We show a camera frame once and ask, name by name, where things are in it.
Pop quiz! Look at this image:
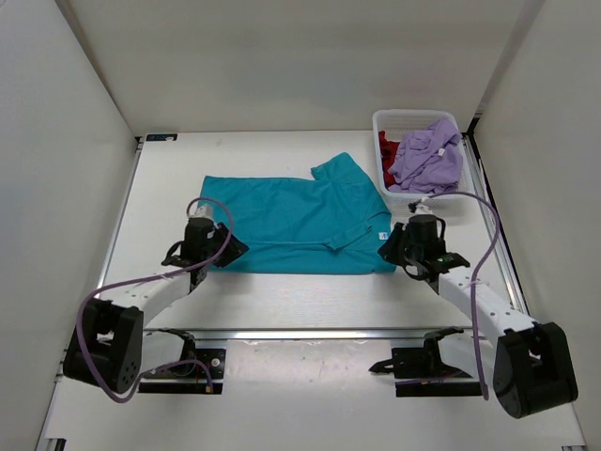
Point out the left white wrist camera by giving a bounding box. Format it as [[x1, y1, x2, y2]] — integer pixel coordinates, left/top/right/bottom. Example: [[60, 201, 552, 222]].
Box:
[[191, 202, 214, 222]]

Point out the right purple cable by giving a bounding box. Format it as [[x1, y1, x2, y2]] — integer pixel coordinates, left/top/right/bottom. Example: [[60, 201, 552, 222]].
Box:
[[440, 191, 501, 401]]

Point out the dark label sticker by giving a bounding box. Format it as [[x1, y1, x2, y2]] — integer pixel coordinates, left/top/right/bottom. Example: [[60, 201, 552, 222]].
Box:
[[145, 133, 177, 142]]

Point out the red t shirt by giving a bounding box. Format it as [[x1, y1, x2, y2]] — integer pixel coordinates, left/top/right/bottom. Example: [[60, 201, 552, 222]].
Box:
[[378, 131, 399, 188]]

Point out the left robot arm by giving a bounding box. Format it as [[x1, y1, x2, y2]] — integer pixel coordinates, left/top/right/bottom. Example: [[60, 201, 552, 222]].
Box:
[[62, 217, 249, 403]]

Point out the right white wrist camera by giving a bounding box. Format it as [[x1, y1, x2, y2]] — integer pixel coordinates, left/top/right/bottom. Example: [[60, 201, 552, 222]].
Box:
[[408, 197, 433, 215]]

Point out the white plastic basket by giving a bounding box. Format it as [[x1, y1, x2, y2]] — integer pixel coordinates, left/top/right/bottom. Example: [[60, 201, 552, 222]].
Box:
[[372, 109, 473, 205]]

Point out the aluminium right side rail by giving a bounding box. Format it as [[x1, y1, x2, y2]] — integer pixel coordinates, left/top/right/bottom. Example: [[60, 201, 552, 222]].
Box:
[[462, 133, 530, 316]]

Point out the purple t shirt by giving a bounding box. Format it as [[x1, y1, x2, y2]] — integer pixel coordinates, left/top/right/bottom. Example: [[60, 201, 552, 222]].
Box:
[[386, 118, 463, 194]]

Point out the aluminium rail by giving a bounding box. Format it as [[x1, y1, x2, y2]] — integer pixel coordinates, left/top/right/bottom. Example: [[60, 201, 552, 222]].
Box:
[[462, 133, 530, 316], [145, 327, 470, 343]]

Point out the teal t shirt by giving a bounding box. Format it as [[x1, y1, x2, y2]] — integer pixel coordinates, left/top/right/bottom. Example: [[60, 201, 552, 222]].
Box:
[[200, 152, 395, 275]]

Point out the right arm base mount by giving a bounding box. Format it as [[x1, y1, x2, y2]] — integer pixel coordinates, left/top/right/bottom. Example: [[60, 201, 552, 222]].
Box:
[[369, 327, 482, 397]]

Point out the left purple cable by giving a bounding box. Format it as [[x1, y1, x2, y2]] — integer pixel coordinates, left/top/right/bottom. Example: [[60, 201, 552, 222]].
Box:
[[76, 196, 234, 404]]

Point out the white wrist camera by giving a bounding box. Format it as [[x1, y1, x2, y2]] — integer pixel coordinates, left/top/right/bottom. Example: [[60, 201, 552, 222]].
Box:
[[408, 197, 433, 215], [191, 202, 214, 222]]

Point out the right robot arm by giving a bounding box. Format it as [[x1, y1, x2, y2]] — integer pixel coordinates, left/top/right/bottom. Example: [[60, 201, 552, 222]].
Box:
[[369, 214, 578, 418]]

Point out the aluminium front rail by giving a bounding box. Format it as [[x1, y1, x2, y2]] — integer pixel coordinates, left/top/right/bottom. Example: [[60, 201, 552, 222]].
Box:
[[145, 327, 470, 343]]

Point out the purple cable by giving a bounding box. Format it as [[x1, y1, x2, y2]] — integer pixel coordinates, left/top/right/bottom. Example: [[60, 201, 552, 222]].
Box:
[[440, 191, 501, 401], [76, 196, 234, 404]]

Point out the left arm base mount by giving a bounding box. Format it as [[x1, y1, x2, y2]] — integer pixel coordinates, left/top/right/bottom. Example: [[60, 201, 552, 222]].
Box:
[[137, 329, 226, 395]]

